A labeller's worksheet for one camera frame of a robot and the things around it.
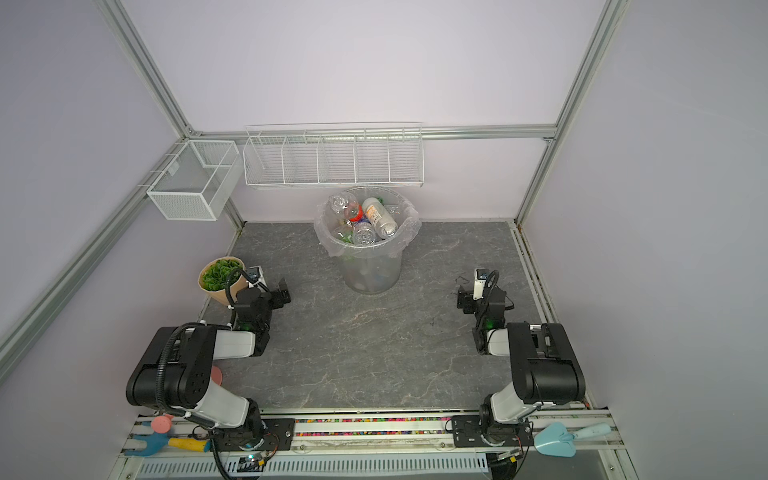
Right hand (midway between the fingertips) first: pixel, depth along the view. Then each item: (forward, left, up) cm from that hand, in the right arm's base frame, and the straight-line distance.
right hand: (478, 287), depth 94 cm
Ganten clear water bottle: (+11, +41, +26) cm, 49 cm away
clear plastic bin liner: (+10, +34, +22) cm, 41 cm away
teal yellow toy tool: (-42, +85, -5) cm, 95 cm away
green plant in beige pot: (+1, +82, +7) cm, 83 cm away
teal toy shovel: (-40, -13, -5) cm, 43 cm away
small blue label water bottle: (+7, +35, +19) cm, 41 cm away
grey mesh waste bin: (+1, +34, +7) cm, 35 cm away
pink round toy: (-39, +78, +6) cm, 88 cm away
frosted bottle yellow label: (+4, +29, +25) cm, 38 cm away
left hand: (0, +66, +3) cm, 66 cm away
